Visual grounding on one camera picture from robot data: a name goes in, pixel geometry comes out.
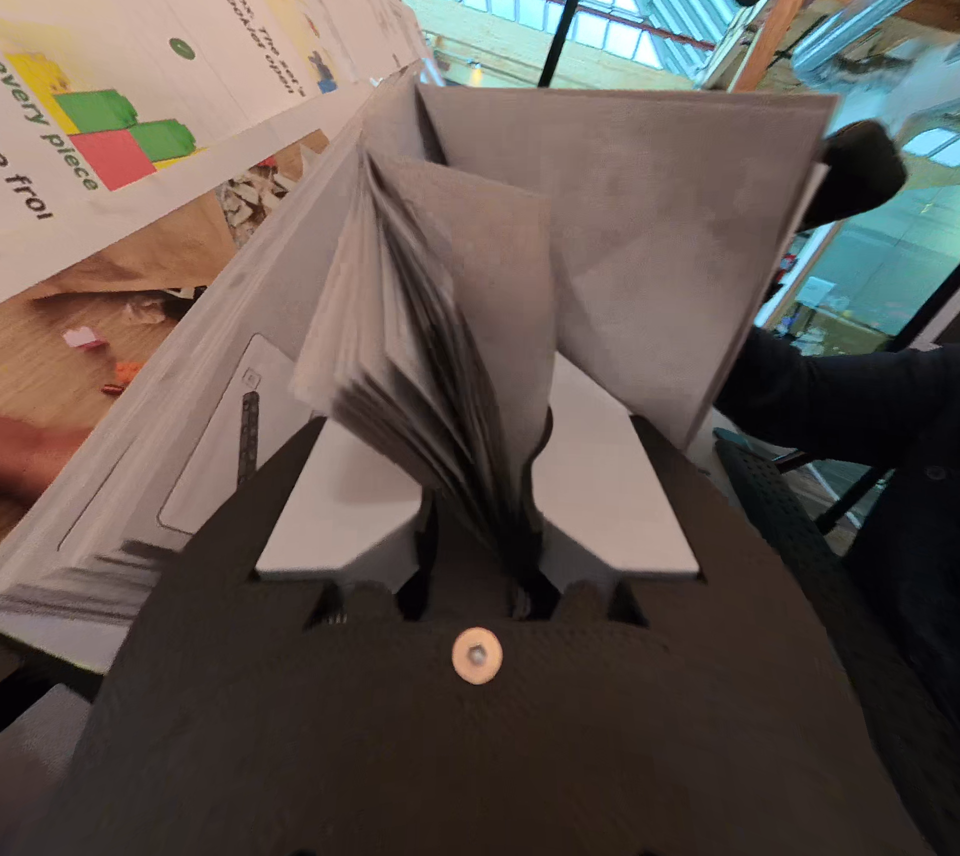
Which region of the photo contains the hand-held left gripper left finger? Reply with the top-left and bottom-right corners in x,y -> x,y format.
255,417 -> 438,617

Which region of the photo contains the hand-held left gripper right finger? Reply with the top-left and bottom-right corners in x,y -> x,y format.
517,353 -> 702,621

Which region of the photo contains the thick lego instruction booklet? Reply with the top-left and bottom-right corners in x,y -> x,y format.
0,64 -> 840,673

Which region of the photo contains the person's right forearm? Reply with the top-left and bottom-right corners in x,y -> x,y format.
712,327 -> 960,472

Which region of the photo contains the black perforated mat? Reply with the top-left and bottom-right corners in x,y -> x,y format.
712,430 -> 960,856

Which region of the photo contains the person's dark clothing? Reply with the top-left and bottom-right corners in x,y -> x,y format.
840,421 -> 960,737

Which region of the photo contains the wooden ceiling post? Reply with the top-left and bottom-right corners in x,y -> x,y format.
729,0 -> 813,94

